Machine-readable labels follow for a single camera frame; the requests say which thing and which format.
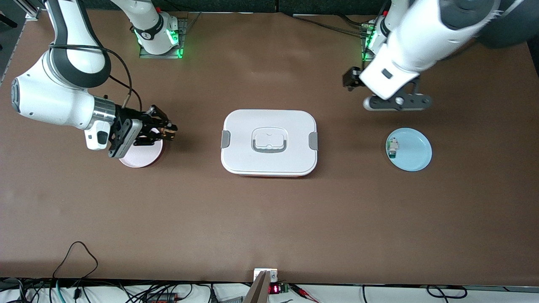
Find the green white push-button switch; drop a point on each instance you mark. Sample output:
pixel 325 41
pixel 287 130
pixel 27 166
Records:
pixel 392 148

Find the light blue round plate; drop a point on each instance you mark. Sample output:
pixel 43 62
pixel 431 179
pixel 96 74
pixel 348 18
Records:
pixel 414 151

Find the red black clip leads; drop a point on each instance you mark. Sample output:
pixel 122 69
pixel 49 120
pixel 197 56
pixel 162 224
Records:
pixel 303 291

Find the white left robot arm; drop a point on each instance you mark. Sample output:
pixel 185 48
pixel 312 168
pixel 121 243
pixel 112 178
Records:
pixel 421 38

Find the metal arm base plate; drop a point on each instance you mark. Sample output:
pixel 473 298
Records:
pixel 367 52
pixel 145 54

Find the white lunch box grey latches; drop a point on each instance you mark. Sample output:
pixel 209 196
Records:
pixel 244 126

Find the aluminium camera mount profile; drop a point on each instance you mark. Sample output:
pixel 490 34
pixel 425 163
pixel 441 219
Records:
pixel 259 290

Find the red digit display module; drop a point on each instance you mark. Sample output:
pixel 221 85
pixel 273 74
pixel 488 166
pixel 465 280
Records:
pixel 274 289

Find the pale pink round plate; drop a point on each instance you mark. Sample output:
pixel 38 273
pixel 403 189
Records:
pixel 143 160

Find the grey felt partition panel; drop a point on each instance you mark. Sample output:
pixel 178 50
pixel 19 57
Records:
pixel 320 5
pixel 231 4

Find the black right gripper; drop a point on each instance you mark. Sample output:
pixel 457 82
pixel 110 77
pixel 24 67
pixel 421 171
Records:
pixel 126 118

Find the aluminium profile frame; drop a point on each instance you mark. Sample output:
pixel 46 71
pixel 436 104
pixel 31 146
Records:
pixel 33 10

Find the small white box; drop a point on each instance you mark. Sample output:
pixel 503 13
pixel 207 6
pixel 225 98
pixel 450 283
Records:
pixel 273 275

